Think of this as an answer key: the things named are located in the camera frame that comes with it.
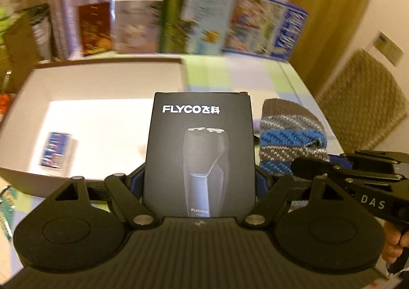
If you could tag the green milk carton box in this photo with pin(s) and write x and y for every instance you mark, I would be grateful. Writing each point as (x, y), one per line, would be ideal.
(195, 11)

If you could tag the white appliance box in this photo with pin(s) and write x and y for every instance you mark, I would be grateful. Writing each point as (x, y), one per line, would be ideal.
(137, 24)

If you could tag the woven chair cushion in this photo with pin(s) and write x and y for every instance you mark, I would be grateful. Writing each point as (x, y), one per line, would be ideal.
(364, 97)

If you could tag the striped knitted sock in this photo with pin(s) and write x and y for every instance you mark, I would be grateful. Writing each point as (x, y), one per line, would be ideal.
(287, 135)

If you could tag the brown storage box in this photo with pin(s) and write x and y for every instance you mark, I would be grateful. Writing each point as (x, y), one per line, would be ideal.
(96, 110)

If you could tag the red gift box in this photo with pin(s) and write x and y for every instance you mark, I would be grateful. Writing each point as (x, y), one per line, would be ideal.
(95, 30)

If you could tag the orange flower ornament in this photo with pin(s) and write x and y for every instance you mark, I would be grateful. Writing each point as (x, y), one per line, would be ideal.
(3, 103)

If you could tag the green tissue pack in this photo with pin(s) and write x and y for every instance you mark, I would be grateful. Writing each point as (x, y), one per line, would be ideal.
(8, 17)

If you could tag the tan curtain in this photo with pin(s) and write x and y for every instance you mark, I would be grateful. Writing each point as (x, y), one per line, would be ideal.
(332, 4)

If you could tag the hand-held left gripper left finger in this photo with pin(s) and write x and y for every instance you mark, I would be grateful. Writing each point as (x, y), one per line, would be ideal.
(138, 182)

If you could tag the blue card pack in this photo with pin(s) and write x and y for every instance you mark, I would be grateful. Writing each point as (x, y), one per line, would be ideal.
(57, 150)

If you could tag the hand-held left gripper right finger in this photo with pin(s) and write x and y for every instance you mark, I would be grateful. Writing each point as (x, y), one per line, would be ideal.
(261, 182)

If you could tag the black shaver box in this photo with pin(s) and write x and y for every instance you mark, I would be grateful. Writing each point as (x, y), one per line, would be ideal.
(198, 148)

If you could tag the brown cardboard box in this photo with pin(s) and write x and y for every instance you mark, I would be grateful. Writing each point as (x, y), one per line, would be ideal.
(22, 46)

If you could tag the person's right hand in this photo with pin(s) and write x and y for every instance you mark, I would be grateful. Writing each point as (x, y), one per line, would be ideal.
(390, 241)

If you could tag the white wall plate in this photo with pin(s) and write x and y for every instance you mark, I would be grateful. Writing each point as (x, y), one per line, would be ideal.
(388, 48)

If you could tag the blue printed carton box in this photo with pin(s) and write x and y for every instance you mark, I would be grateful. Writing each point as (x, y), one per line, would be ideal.
(262, 27)

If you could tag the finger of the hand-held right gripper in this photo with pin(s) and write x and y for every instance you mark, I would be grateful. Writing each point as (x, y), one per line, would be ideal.
(340, 161)
(313, 167)

